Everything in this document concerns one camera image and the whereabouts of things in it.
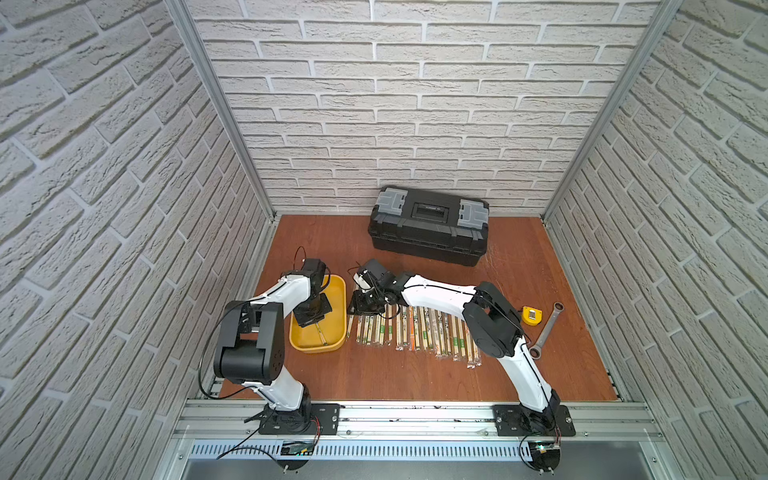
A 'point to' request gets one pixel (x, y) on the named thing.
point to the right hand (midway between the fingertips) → (353, 310)
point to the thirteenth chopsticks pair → (369, 324)
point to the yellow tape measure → (532, 316)
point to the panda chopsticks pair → (324, 341)
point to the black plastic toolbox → (429, 225)
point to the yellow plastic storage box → (328, 335)
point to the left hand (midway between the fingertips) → (321, 312)
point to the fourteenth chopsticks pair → (361, 328)
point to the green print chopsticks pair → (351, 318)
